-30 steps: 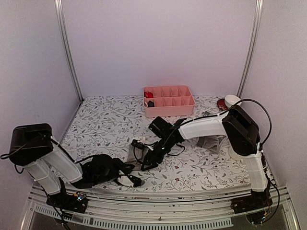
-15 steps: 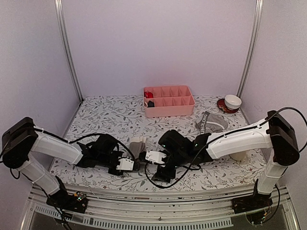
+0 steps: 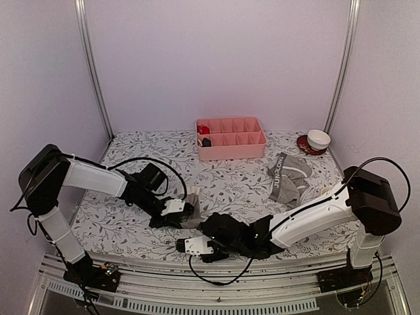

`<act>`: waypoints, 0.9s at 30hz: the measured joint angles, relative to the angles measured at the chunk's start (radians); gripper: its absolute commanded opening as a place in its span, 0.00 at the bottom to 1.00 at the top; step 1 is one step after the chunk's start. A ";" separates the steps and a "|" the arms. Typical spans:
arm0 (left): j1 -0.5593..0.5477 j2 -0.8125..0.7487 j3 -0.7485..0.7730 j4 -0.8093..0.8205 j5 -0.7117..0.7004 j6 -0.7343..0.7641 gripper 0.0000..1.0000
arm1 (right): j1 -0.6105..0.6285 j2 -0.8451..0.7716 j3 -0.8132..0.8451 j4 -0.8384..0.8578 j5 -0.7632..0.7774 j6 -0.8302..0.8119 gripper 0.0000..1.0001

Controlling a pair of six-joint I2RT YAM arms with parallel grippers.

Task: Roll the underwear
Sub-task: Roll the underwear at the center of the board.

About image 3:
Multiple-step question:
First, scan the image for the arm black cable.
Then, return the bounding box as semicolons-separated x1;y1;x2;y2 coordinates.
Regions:
188;157;411;286
9;157;188;237

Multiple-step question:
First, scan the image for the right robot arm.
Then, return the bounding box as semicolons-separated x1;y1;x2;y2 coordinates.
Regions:
199;166;402;286

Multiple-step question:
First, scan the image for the cream ceramic mug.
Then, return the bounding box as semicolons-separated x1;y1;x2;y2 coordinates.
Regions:
321;186;333;195

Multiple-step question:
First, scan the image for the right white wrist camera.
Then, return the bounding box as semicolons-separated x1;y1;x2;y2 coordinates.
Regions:
175;236;214;256

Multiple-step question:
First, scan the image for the red rolled cloth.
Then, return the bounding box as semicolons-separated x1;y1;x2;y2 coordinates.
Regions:
197;124;211;135

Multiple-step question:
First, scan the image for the grey boxer briefs lettered band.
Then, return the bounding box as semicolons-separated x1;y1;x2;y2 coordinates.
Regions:
267;152;312;209

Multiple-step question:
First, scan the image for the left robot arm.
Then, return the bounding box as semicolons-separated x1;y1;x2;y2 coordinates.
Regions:
12;144;190;285

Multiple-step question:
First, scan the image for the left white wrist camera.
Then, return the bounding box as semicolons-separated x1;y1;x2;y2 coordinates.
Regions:
161;199;194;217

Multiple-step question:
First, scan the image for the dark rolled cloth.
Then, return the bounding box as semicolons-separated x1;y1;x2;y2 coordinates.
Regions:
201;138;212;148

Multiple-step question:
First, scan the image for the aluminium frame post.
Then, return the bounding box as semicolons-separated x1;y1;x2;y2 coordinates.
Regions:
324;0;361;134
74;0;114;140

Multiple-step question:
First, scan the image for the left aluminium frame post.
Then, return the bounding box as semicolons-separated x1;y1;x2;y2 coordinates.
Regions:
74;0;114;140

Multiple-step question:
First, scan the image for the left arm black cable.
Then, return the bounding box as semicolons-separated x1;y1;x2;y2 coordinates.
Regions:
9;157;188;237

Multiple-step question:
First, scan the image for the right aluminium frame post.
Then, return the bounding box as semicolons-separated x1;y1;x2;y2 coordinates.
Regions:
324;0;361;134

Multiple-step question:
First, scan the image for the floral table cloth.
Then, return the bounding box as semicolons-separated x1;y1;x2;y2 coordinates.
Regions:
72;131;342;262

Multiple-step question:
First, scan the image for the grey underwear cream waistband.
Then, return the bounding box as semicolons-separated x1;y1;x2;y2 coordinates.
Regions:
178;186;201;230

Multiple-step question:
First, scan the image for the white small bowl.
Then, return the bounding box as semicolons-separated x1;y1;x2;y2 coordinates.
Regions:
307;129;331;151

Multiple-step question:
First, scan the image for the pink divided organizer box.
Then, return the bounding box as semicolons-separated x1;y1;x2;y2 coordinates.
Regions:
196;117;267;161

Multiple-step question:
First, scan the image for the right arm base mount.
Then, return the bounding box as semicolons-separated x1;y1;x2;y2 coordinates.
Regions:
316;265;373;293

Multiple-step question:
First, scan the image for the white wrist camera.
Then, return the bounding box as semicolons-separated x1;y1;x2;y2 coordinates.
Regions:
175;236;214;256
161;199;194;217

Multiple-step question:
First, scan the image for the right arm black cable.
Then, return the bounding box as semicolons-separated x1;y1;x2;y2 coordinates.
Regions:
188;157;411;286

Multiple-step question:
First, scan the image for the red patterned saucer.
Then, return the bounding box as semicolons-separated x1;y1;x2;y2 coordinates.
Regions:
297;135;327;156

